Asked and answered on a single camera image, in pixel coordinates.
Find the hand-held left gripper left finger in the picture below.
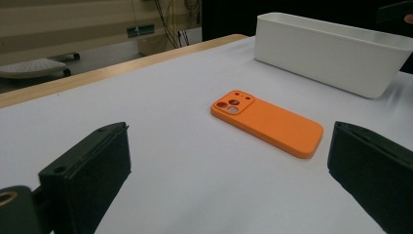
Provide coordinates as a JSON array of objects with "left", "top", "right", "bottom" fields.
[{"left": 38, "top": 121, "right": 132, "bottom": 234}]

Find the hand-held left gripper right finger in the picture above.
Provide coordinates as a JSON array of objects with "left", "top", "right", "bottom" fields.
[{"left": 326, "top": 120, "right": 413, "bottom": 234}]

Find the orange phone case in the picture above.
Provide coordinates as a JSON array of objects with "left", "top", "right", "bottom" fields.
[{"left": 209, "top": 90, "right": 324, "bottom": 160}]

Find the white plastic bin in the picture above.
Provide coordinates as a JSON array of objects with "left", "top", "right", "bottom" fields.
[{"left": 253, "top": 12, "right": 413, "bottom": 99}]

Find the light wooden table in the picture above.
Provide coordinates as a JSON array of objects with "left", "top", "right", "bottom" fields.
[{"left": 0, "top": 33, "right": 249, "bottom": 110}]

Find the white table sheet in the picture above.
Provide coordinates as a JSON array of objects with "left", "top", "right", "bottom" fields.
[{"left": 0, "top": 35, "right": 413, "bottom": 234}]

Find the wooden desk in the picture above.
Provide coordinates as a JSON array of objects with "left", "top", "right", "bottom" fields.
[{"left": 0, "top": 0, "right": 203, "bottom": 66}]

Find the grey power strip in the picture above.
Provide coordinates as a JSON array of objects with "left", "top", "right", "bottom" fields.
[{"left": 126, "top": 23, "right": 156, "bottom": 38}]

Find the hanging black cable bundle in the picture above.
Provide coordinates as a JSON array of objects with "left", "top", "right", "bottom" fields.
[{"left": 153, "top": 0, "right": 201, "bottom": 49}]

